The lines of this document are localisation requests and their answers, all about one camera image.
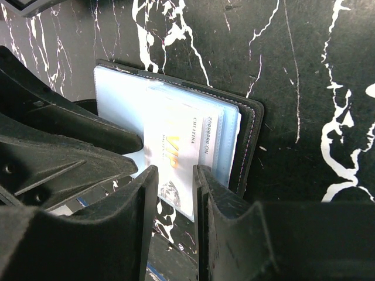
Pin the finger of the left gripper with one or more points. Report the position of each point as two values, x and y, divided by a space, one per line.
48 172
28 100

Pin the left black tray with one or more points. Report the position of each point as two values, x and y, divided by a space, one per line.
29 8

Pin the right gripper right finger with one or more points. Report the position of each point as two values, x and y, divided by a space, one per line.
279 240

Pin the black leather card holder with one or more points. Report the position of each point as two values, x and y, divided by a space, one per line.
122 99

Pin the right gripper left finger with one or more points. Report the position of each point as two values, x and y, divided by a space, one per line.
108 240

